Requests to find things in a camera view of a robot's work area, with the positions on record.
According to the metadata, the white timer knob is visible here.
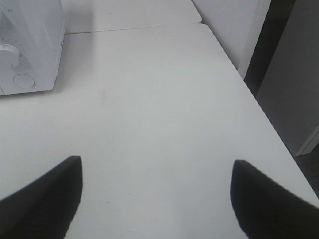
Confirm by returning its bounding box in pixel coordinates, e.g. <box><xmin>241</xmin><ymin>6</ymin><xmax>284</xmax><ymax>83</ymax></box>
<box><xmin>0</xmin><ymin>44</ymin><xmax>21</xmax><ymax>68</ymax></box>

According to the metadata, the white microwave oven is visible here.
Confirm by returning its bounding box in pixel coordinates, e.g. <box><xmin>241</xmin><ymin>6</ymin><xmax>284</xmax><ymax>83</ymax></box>
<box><xmin>0</xmin><ymin>0</ymin><xmax>65</xmax><ymax>96</ymax></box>

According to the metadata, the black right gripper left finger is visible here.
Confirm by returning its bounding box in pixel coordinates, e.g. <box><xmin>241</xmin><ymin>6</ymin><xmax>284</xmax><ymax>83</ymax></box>
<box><xmin>0</xmin><ymin>156</ymin><xmax>82</xmax><ymax>239</ymax></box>

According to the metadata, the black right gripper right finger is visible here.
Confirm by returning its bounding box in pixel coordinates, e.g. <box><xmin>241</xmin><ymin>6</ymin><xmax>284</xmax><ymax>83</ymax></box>
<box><xmin>230</xmin><ymin>160</ymin><xmax>319</xmax><ymax>239</ymax></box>

